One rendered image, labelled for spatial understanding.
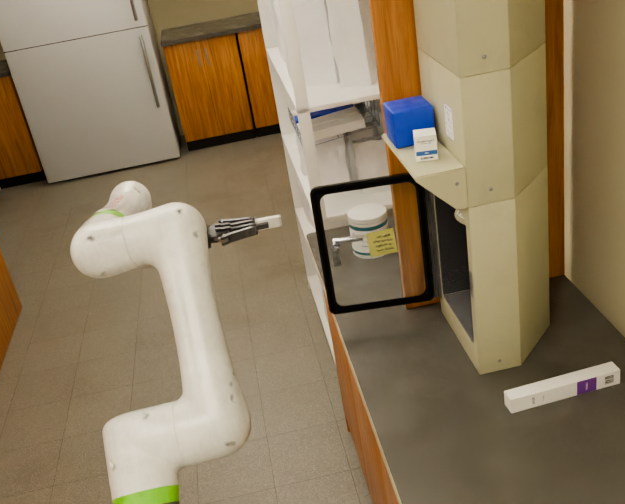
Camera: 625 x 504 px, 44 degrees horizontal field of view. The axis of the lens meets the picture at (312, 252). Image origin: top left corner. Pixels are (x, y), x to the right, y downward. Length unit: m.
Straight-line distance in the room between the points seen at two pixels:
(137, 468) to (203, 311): 0.32
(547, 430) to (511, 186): 0.56
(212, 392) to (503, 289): 0.77
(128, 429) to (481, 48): 1.04
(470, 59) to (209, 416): 0.89
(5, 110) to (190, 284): 5.47
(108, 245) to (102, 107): 5.10
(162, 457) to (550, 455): 0.83
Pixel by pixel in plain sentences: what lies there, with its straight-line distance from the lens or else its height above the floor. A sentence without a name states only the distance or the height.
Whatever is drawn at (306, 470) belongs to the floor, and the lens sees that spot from 3.21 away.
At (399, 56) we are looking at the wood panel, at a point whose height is 1.68.
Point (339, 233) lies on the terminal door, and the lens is 2.10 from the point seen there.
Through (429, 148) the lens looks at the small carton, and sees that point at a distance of 1.79.
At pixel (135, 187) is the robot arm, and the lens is 2.04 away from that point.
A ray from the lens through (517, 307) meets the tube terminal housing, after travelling 1.96.
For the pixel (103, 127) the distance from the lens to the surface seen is 6.73.
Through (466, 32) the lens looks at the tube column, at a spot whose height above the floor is 1.80.
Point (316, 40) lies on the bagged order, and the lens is 3.02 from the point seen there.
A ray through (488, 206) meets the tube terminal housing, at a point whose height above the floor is 1.40.
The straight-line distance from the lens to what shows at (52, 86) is 6.69.
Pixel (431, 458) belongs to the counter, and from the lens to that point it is 1.81.
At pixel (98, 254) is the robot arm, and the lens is 1.62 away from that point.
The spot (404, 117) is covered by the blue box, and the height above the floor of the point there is 1.58.
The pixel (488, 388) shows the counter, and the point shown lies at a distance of 1.99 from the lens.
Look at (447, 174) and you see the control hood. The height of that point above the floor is 1.50.
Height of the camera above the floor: 2.18
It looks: 27 degrees down
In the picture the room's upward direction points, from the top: 10 degrees counter-clockwise
